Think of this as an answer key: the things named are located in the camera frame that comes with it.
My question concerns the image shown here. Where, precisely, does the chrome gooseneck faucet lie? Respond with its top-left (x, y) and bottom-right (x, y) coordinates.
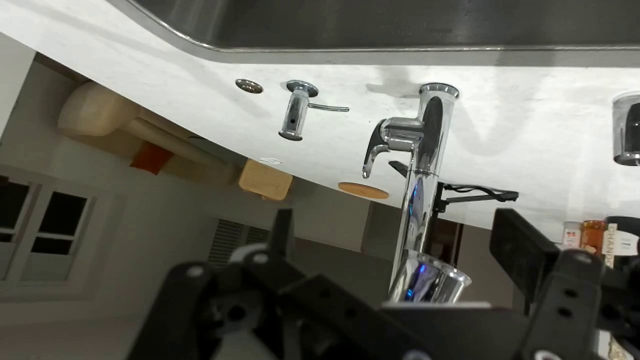
top-left (359, 81), bottom-right (462, 304)

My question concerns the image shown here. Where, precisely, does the green wine bottle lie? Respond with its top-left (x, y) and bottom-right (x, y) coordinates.
top-left (601, 214), bottom-right (640, 261)

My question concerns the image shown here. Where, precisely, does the flat chrome hole cover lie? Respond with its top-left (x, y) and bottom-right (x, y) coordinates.
top-left (232, 77), bottom-right (265, 97)

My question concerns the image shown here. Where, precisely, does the stainless steel sink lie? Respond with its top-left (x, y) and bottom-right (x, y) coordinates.
top-left (107, 0), bottom-right (640, 69)

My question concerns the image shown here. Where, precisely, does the wooden cutting board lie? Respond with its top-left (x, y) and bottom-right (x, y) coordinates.
top-left (235, 159), bottom-right (293, 202)

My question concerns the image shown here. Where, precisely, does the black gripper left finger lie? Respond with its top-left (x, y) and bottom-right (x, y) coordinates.
top-left (125, 207), bottom-right (371, 360)

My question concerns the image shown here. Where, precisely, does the white bottle red label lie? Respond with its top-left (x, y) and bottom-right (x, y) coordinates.
top-left (559, 218), bottom-right (582, 251)

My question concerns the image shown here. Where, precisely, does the wall air vent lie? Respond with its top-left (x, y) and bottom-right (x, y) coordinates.
top-left (208, 218), bottom-right (269, 269)

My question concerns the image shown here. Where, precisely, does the white framed window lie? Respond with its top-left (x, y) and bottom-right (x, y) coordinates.
top-left (0, 171), bottom-right (94, 284)

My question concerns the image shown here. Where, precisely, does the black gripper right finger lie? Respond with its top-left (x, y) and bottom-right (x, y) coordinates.
top-left (488, 207), bottom-right (640, 360)

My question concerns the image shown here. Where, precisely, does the small chrome tap handle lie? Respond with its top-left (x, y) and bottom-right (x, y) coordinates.
top-left (275, 79), bottom-right (351, 145)

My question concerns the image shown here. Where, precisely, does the orange label bottle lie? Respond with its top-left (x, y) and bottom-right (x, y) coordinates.
top-left (577, 218), bottom-right (605, 256)

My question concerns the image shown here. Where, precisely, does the cream sofa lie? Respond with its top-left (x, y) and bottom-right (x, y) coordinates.
top-left (54, 79), bottom-right (243, 190)

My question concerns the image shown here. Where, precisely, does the orange cushion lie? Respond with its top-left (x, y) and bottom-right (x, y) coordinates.
top-left (127, 141), bottom-right (175, 179)

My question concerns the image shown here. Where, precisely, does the shiny steel cup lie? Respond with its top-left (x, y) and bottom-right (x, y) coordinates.
top-left (397, 254), bottom-right (473, 306)

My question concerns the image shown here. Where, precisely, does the small chrome cylinder cap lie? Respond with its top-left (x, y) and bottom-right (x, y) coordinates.
top-left (609, 93), bottom-right (640, 168)

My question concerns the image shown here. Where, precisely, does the round wooden coaster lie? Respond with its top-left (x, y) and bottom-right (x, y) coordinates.
top-left (336, 181), bottom-right (392, 202)

